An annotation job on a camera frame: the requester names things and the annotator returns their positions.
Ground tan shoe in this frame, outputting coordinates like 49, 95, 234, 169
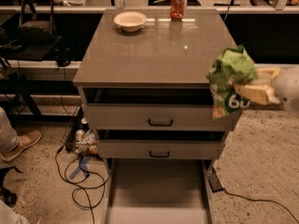
1, 130, 42, 162

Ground beige trouser leg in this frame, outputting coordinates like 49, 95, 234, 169
0, 107, 19, 153

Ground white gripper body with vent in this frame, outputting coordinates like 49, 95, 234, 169
274, 67, 299, 112

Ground open bottom drawer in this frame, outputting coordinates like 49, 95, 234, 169
105, 160, 216, 224

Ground black headphones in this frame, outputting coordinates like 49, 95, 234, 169
53, 49, 71, 67

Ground orange soda can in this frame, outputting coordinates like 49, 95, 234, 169
170, 0, 185, 21

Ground middle drawer with black handle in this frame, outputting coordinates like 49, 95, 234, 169
97, 140, 224, 160

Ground grey drawer cabinet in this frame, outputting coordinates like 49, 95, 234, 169
74, 7, 235, 224

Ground black floor cable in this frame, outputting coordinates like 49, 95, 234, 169
54, 145, 110, 224
222, 189, 299, 224

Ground drawer with black handle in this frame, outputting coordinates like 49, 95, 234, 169
82, 104, 241, 132
97, 140, 224, 160

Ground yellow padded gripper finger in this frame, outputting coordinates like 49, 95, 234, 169
234, 84, 280, 105
251, 67, 282, 85

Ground black floor cable left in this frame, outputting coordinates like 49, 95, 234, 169
54, 145, 110, 224

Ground white ceramic bowl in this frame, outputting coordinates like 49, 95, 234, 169
113, 11, 147, 33

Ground top drawer with black handle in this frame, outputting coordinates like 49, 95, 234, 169
82, 104, 241, 132

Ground black bag on shelf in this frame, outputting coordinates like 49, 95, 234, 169
17, 0, 56, 45

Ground pile of snack packages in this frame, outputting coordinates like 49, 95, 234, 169
75, 118, 98, 155

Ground green rice chip bag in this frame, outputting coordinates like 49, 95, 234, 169
206, 45, 257, 119

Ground black power adapter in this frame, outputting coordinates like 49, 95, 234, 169
208, 173, 224, 192

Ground black floor cable right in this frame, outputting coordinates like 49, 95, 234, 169
222, 189, 299, 224

